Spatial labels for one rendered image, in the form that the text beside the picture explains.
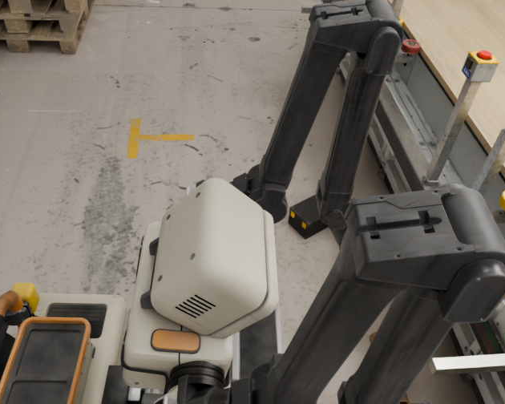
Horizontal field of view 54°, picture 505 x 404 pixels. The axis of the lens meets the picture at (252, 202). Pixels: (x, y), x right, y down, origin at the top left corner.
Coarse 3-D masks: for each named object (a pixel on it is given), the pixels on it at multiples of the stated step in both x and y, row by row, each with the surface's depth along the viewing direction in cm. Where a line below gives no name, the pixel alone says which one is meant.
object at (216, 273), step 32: (192, 192) 80; (224, 192) 77; (192, 224) 74; (224, 224) 73; (256, 224) 79; (160, 256) 76; (192, 256) 70; (224, 256) 68; (256, 256) 74; (160, 288) 71; (192, 288) 68; (224, 288) 68; (256, 288) 71; (192, 320) 73; (224, 320) 73; (256, 320) 74
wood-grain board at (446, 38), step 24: (408, 0) 261; (432, 0) 263; (456, 0) 265; (480, 0) 267; (504, 0) 270; (408, 24) 239; (432, 24) 241; (456, 24) 243; (480, 24) 245; (504, 24) 247; (432, 48) 223; (456, 48) 225; (480, 48) 226; (504, 48) 228; (456, 72) 209; (504, 72) 212; (456, 96) 195; (480, 96) 196; (504, 96) 198; (480, 120) 184; (504, 120) 185; (504, 168) 165
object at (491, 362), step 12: (432, 360) 118; (444, 360) 117; (456, 360) 118; (468, 360) 118; (480, 360) 118; (492, 360) 118; (504, 360) 118; (432, 372) 118; (444, 372) 117; (456, 372) 118; (468, 372) 118; (480, 372) 119
